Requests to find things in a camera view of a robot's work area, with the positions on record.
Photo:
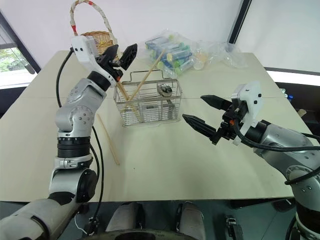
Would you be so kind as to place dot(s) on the dark rounded robot waist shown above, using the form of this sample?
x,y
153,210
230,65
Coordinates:
x,y
142,235

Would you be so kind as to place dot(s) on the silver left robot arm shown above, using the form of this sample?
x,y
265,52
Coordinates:
x,y
75,112

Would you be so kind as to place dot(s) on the grey robot leg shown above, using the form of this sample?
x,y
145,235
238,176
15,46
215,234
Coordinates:
x,y
191,220
125,217

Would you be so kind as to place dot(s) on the clear crumpled plastic bag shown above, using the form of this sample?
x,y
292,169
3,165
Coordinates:
x,y
225,53

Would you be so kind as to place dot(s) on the black wall frame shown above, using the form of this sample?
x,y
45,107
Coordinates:
x,y
238,22

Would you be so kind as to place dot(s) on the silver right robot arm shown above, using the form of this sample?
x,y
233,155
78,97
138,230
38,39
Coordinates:
x,y
282,140

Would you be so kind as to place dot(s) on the wooden chopstick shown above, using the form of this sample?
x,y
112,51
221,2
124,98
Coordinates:
x,y
108,141
150,71
122,91

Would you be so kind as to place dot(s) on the blue capped bottles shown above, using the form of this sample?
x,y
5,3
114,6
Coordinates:
x,y
287,93

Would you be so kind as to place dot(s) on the dark window frame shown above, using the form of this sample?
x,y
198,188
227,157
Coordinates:
x,y
17,42

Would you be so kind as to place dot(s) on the metal spoon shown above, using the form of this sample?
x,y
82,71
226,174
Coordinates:
x,y
164,90

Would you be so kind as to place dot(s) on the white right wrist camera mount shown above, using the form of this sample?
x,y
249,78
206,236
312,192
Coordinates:
x,y
252,100

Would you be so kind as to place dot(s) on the grey robot right leg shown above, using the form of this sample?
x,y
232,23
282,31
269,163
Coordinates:
x,y
191,220

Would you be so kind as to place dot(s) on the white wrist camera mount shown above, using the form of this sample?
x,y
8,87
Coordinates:
x,y
252,100
82,50

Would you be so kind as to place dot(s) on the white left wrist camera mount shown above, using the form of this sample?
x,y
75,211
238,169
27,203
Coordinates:
x,y
82,50

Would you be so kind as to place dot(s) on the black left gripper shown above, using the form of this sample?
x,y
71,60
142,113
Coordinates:
x,y
112,67

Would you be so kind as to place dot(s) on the plastic bag of tubes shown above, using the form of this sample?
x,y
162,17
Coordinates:
x,y
175,56

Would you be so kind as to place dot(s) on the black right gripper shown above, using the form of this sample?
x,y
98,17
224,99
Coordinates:
x,y
228,125

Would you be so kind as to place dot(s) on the grey robot left leg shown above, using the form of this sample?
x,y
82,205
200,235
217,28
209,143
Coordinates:
x,y
125,217

